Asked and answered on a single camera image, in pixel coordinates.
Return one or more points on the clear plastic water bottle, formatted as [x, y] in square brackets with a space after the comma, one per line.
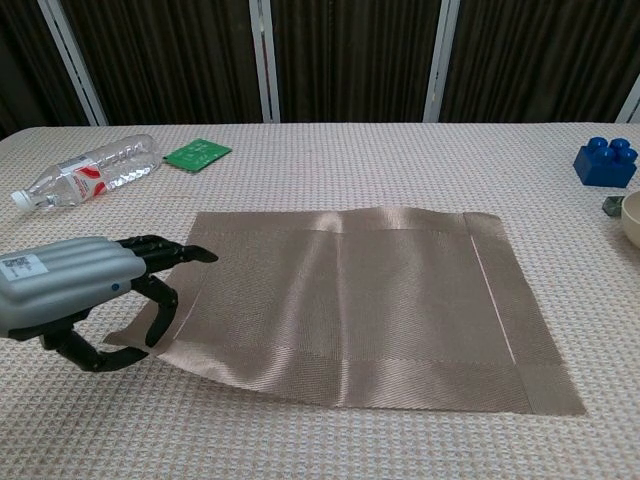
[90, 175]

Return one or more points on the brown woven placemat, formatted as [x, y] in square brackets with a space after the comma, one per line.
[380, 310]

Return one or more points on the grey aluminium partition post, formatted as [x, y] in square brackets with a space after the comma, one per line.
[631, 105]
[265, 65]
[441, 65]
[75, 65]

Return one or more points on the blue toy building block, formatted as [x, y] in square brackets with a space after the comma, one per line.
[602, 167]

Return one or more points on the light brown bowl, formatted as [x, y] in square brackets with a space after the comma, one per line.
[632, 220]

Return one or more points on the black pleated curtain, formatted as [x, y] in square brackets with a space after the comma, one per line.
[350, 50]

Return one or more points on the pink woven tablecloth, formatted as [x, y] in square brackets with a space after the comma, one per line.
[350, 170]

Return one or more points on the green sachet packet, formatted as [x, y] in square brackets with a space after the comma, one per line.
[197, 155]

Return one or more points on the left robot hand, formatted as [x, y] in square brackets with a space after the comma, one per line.
[60, 285]

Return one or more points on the small dark binder clip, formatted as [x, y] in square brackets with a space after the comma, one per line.
[611, 207]

